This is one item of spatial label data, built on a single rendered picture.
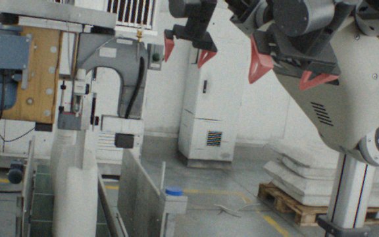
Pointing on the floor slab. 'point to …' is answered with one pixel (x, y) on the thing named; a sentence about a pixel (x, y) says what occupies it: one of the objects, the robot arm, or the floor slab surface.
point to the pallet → (285, 203)
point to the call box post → (169, 224)
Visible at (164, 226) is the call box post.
